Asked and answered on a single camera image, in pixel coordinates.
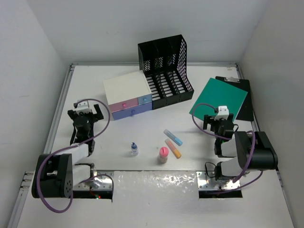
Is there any pink drawer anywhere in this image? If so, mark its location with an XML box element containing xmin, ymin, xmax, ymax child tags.
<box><xmin>108</xmin><ymin>98</ymin><xmax>139</xmax><ymax>113</ymax></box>

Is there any purple wide drawer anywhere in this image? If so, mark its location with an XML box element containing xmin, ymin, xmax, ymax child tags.
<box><xmin>112</xmin><ymin>102</ymin><xmax>152</xmax><ymax>120</ymax></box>

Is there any white drawer cabinet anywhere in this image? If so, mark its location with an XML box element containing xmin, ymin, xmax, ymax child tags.
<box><xmin>102</xmin><ymin>70</ymin><xmax>153</xmax><ymax>121</ymax></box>

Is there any blue highlighter pen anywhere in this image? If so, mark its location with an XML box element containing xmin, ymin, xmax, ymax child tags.
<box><xmin>163</xmin><ymin>129</ymin><xmax>182</xmax><ymax>146</ymax></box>

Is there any orange highlighter pen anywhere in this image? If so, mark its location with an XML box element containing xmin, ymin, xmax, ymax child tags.
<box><xmin>165</xmin><ymin>139</ymin><xmax>181</xmax><ymax>159</ymax></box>

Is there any small blue cap bottle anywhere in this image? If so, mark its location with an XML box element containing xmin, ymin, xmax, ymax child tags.
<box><xmin>131</xmin><ymin>142</ymin><xmax>139</xmax><ymax>156</ymax></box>

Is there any light blue small drawer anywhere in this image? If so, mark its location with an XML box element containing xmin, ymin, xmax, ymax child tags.
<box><xmin>138</xmin><ymin>94</ymin><xmax>152</xmax><ymax>105</ymax></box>

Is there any pink lid jar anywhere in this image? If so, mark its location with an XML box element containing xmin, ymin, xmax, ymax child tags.
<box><xmin>158</xmin><ymin>147</ymin><xmax>169</xmax><ymax>163</ymax></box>

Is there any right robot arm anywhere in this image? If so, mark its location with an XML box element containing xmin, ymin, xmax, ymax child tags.
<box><xmin>203</xmin><ymin>114</ymin><xmax>278</xmax><ymax>182</ymax></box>

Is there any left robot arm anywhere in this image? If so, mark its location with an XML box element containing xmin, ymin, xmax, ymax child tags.
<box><xmin>40</xmin><ymin>101</ymin><xmax>104</xmax><ymax>198</ymax></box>

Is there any black clipboard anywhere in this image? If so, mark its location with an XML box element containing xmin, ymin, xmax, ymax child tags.
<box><xmin>215</xmin><ymin>76</ymin><xmax>254</xmax><ymax>122</ymax></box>

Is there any green notebook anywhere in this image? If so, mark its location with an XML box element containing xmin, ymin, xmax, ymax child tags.
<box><xmin>193</xmin><ymin>78</ymin><xmax>247</xmax><ymax>120</ymax></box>

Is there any black mesh file organizer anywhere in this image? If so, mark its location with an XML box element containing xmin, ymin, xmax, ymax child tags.
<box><xmin>138</xmin><ymin>35</ymin><xmax>194</xmax><ymax>110</ymax></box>

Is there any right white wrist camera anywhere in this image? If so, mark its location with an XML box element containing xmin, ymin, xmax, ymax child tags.
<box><xmin>214</xmin><ymin>105</ymin><xmax>229</xmax><ymax>121</ymax></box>

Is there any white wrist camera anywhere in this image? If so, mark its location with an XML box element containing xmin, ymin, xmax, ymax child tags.
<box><xmin>73</xmin><ymin>101</ymin><xmax>92</xmax><ymax>115</ymax></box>
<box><xmin>214</xmin><ymin>105</ymin><xmax>229</xmax><ymax>121</ymax></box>

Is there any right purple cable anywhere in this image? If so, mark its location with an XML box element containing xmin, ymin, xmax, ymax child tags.
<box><xmin>192</xmin><ymin>103</ymin><xmax>264</xmax><ymax>190</ymax></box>

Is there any purple cable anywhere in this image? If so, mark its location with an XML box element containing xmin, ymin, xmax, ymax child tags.
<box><xmin>37</xmin><ymin>98</ymin><xmax>114</xmax><ymax>213</ymax></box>
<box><xmin>192</xmin><ymin>103</ymin><xmax>264</xmax><ymax>190</ymax></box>

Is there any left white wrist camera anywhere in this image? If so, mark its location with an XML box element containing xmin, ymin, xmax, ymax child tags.
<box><xmin>73</xmin><ymin>101</ymin><xmax>92</xmax><ymax>115</ymax></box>

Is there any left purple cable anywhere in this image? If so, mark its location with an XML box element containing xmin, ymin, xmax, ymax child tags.
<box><xmin>37</xmin><ymin>98</ymin><xmax>114</xmax><ymax>213</ymax></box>

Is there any aluminium table frame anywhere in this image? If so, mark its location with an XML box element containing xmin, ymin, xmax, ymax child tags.
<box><xmin>7</xmin><ymin>62</ymin><xmax>285</xmax><ymax>228</ymax></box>

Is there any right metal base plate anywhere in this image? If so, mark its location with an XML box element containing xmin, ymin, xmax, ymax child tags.
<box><xmin>196</xmin><ymin>171</ymin><xmax>240</xmax><ymax>191</ymax></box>

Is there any metal base plate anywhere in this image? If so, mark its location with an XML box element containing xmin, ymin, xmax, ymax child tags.
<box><xmin>73</xmin><ymin>170</ymin><xmax>114</xmax><ymax>191</ymax></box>
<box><xmin>196</xmin><ymin>171</ymin><xmax>240</xmax><ymax>191</ymax></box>

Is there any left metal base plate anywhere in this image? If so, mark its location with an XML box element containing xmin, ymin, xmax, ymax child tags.
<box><xmin>73</xmin><ymin>170</ymin><xmax>114</xmax><ymax>191</ymax></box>

